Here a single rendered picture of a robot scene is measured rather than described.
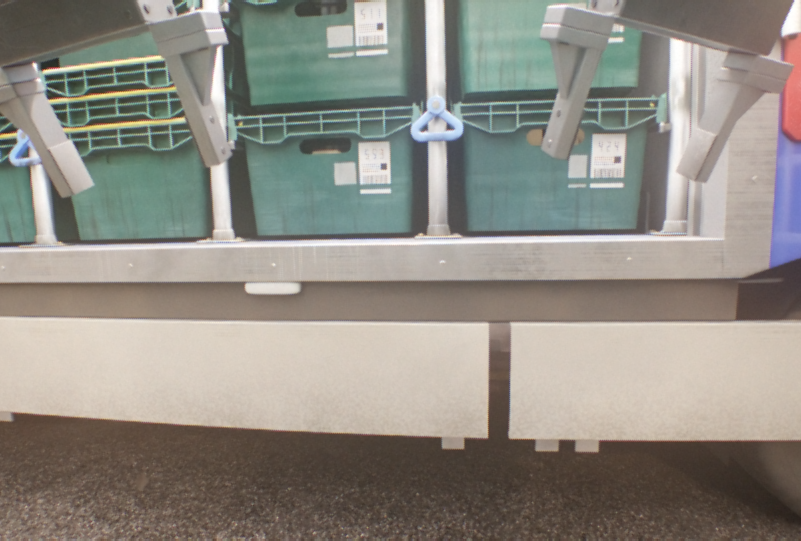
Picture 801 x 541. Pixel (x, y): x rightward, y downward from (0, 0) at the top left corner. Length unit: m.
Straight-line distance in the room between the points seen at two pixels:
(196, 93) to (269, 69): 0.64
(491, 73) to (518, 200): 0.25
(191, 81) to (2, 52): 0.13
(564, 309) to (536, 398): 0.16
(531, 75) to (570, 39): 0.58
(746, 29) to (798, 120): 0.49
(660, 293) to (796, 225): 0.23
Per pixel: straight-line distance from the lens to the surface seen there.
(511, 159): 0.88
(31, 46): 0.40
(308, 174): 0.91
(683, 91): 0.96
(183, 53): 0.36
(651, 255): 0.77
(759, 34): 0.42
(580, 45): 0.35
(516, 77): 0.92
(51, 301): 1.08
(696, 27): 0.38
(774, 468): 1.16
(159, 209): 1.08
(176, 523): 1.23
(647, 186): 1.12
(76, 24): 0.38
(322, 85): 0.95
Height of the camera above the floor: 0.69
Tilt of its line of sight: 7 degrees down
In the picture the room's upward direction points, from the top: 1 degrees counter-clockwise
